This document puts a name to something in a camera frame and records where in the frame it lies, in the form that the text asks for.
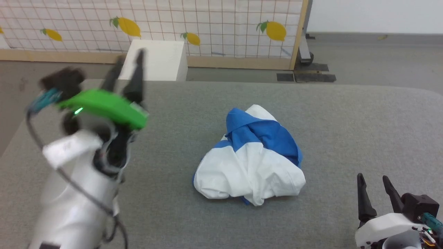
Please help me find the grey metal stand foot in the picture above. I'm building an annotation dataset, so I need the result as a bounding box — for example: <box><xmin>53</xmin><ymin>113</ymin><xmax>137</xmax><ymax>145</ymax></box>
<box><xmin>298</xmin><ymin>0</ymin><xmax>315</xmax><ymax>65</ymax></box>

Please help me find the teal cable connector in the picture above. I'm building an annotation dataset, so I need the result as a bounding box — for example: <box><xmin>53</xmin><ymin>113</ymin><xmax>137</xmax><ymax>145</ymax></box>
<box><xmin>419</xmin><ymin>212</ymin><xmax>443</xmax><ymax>233</ymax></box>
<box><xmin>27</xmin><ymin>87</ymin><xmax>62</xmax><ymax>114</ymax></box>

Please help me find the large black floor mat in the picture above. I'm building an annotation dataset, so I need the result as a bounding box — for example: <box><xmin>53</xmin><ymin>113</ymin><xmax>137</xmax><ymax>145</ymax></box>
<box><xmin>293</xmin><ymin>63</ymin><xmax>337</xmax><ymax>83</ymax></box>

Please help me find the blue and white garment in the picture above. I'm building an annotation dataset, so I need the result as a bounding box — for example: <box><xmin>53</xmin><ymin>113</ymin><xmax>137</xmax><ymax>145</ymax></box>
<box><xmin>192</xmin><ymin>104</ymin><xmax>306</xmax><ymax>207</ymax></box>

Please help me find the lemon print partition panel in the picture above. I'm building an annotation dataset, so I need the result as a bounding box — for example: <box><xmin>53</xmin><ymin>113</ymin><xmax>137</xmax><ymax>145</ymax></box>
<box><xmin>0</xmin><ymin>0</ymin><xmax>309</xmax><ymax>71</ymax></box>

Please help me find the white label tape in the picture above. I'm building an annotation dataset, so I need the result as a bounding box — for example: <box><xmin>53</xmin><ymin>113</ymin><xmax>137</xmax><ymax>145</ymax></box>
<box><xmin>42</xmin><ymin>132</ymin><xmax>103</xmax><ymax>170</ymax></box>

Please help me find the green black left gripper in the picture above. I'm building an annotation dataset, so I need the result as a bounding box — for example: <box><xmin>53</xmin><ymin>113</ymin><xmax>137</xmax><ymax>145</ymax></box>
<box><xmin>56</xmin><ymin>49</ymin><xmax>149</xmax><ymax>131</ymax></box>

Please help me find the teal right cable connector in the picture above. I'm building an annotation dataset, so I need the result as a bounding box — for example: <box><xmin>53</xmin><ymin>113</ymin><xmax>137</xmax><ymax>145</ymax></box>
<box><xmin>419</xmin><ymin>212</ymin><xmax>443</xmax><ymax>233</ymax></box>

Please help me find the white box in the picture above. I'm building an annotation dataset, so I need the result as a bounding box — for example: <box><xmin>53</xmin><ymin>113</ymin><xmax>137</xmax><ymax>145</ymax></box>
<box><xmin>119</xmin><ymin>39</ymin><xmax>188</xmax><ymax>82</ymax></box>

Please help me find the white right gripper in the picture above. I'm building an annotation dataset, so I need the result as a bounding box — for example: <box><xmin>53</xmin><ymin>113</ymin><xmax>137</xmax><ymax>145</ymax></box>
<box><xmin>354</xmin><ymin>173</ymin><xmax>431</xmax><ymax>249</ymax></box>

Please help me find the teal left cable connector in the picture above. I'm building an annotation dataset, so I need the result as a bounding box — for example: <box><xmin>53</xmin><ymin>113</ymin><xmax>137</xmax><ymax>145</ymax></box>
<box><xmin>27</xmin><ymin>87</ymin><xmax>62</xmax><ymax>114</ymax></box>

